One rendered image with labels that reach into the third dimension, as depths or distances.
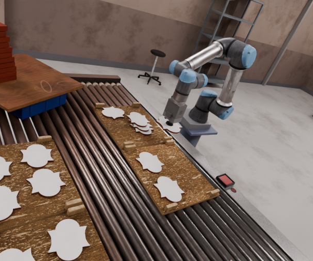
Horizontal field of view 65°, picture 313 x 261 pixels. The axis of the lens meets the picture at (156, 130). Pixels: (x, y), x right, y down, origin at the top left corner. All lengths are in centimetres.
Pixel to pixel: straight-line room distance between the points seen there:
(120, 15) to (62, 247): 423
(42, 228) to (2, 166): 32
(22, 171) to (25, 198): 14
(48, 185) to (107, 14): 390
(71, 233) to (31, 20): 387
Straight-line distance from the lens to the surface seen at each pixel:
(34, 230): 94
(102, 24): 468
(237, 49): 156
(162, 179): 118
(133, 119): 149
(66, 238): 91
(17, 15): 446
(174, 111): 126
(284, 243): 134
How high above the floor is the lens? 172
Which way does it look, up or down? 31 degrees down
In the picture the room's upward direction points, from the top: 20 degrees clockwise
